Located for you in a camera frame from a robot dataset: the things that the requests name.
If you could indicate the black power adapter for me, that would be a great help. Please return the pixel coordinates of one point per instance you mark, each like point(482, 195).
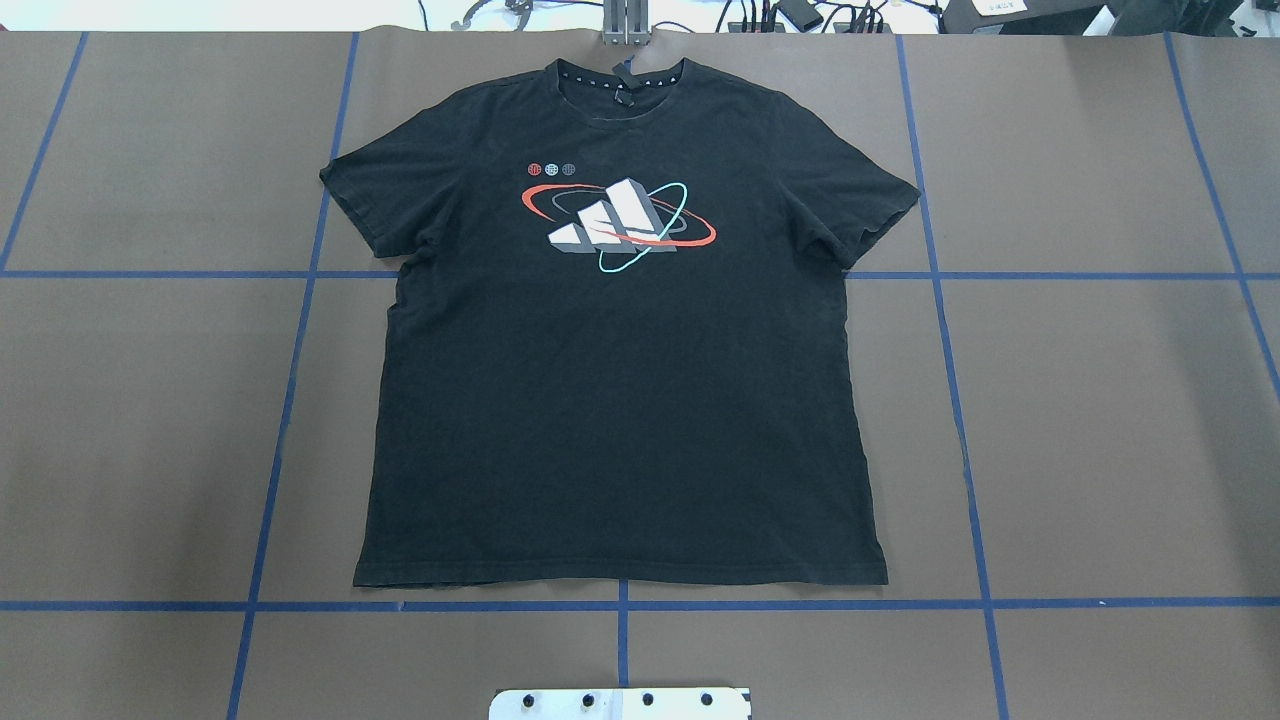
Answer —
point(801, 14)

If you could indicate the aluminium frame post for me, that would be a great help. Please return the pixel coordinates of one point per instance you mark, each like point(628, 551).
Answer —
point(626, 23)

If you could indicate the black graphic t-shirt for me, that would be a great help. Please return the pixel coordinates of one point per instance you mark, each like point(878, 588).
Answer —
point(618, 347)

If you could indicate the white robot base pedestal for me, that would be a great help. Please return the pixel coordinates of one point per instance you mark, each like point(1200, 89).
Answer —
point(716, 702)

